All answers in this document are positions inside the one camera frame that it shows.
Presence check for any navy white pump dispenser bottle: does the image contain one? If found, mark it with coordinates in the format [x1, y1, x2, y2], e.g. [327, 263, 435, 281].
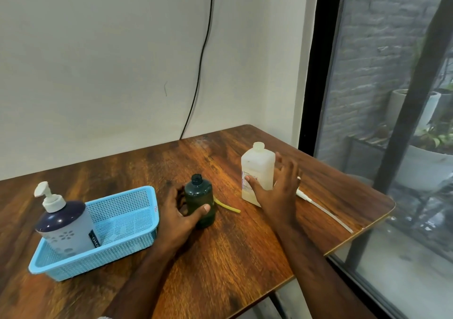
[34, 181, 102, 258]

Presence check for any dark green plastic bottle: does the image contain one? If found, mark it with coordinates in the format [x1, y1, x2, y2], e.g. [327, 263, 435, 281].
[184, 174, 216, 229]

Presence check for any white translucent plastic bottle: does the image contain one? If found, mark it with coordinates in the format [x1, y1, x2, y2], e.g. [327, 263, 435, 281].
[241, 141, 276, 208]

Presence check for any person's left hand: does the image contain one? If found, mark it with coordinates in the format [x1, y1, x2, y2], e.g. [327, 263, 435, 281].
[156, 186, 212, 256]

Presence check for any person's right forearm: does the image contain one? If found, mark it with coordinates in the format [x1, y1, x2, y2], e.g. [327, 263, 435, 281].
[271, 220, 377, 319]

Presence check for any person's right hand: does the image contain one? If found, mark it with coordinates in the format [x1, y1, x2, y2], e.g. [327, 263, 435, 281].
[244, 152, 302, 231]

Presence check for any small white plant pot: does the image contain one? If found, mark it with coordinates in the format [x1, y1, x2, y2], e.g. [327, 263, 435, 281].
[386, 89, 442, 129]

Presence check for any dark diagonal metal pole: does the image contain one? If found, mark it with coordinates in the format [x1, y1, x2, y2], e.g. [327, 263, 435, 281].
[373, 0, 453, 190]

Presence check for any green potted plant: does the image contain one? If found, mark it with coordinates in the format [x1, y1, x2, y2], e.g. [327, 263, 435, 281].
[414, 119, 453, 151]

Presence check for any black window frame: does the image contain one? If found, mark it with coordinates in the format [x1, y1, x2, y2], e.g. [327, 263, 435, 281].
[298, 0, 346, 157]

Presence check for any person's left forearm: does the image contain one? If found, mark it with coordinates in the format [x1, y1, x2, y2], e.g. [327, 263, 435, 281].
[102, 243, 190, 319]

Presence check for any yellow plastic tube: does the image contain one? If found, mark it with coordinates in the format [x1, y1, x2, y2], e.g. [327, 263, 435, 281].
[213, 196, 241, 214]

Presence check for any blue plastic mesh basket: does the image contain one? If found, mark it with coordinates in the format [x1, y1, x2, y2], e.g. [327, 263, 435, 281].
[28, 186, 160, 282]

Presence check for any white pump head with tube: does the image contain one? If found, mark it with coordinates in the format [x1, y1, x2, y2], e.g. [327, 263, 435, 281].
[295, 176, 354, 234]

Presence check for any large white plant pot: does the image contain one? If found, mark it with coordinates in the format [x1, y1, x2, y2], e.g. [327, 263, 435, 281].
[396, 145, 453, 193]

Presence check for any black wall cable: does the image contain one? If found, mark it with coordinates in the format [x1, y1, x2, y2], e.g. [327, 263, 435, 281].
[179, 0, 216, 140]

